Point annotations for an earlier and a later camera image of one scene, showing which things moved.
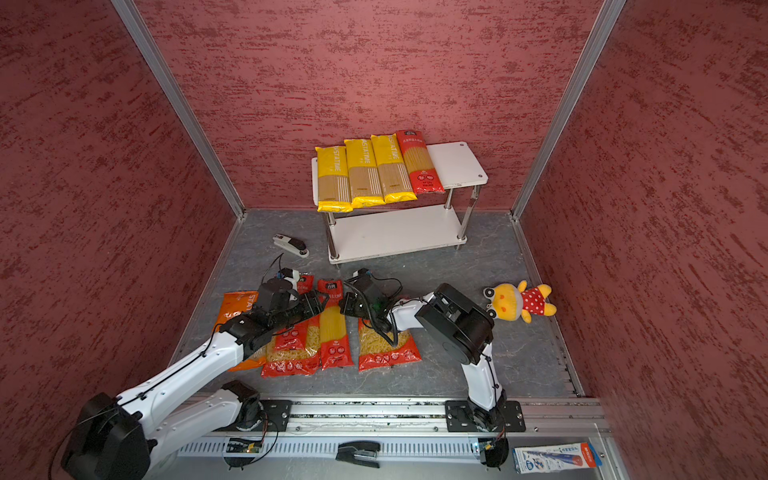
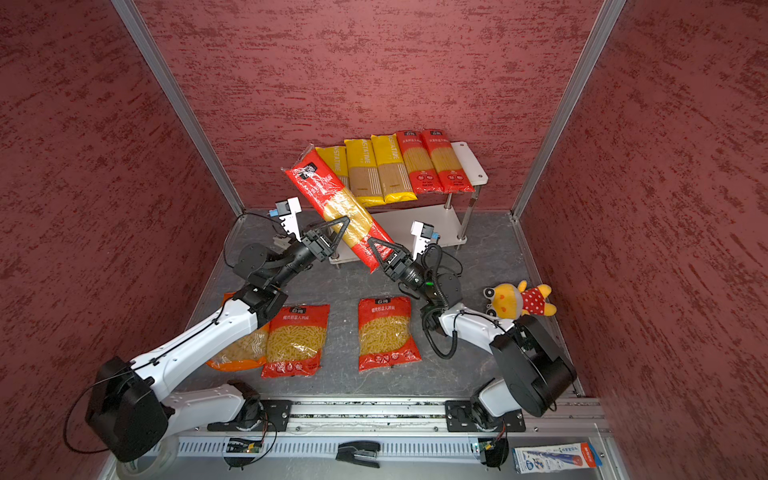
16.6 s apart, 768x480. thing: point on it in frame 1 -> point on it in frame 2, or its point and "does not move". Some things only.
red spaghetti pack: x=421 y=165 does not move
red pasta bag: x=306 y=284 -> x=319 y=180
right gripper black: x=348 y=300 -> x=399 y=265
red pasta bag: x=295 y=351 does not move
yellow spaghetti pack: x=391 y=170 does not move
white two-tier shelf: x=412 y=230 does not move
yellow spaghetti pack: x=365 y=189 does not move
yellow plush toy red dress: x=510 y=302 does not move
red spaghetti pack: x=335 y=349 -> x=446 y=161
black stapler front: x=359 y=452 does not move
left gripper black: x=311 y=306 -> x=322 y=245
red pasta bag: x=375 y=352 does not move
